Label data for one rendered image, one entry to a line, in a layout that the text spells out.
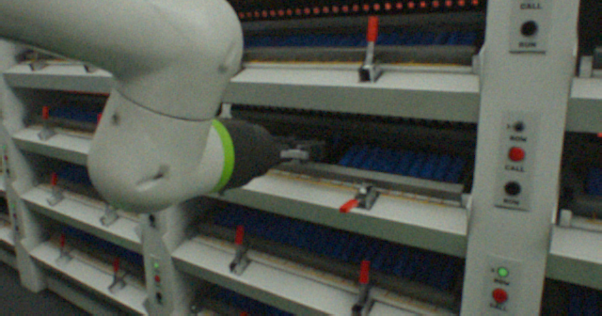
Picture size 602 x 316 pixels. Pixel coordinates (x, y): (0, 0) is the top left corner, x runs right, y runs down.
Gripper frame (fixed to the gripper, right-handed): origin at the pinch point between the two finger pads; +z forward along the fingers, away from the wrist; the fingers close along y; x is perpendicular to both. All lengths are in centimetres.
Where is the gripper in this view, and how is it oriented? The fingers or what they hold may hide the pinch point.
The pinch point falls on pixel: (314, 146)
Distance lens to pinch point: 72.9
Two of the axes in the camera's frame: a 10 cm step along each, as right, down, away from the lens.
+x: -0.7, 9.9, 0.9
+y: -8.5, -1.1, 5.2
